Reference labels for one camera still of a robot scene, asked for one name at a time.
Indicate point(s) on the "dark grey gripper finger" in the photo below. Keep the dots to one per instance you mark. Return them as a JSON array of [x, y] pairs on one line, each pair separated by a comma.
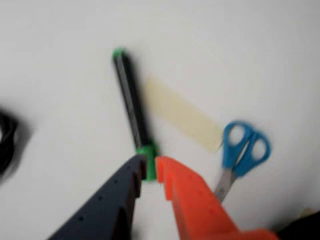
[[107, 207]]

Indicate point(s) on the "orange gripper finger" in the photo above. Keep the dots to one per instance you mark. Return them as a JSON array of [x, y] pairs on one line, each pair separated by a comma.
[[200, 212]]

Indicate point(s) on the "green capped black marker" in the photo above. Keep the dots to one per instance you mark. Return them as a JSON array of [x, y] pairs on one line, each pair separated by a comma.
[[132, 100]]

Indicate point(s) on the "long beige masking tape strip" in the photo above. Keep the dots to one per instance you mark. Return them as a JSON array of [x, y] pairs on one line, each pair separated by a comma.
[[180, 112]]

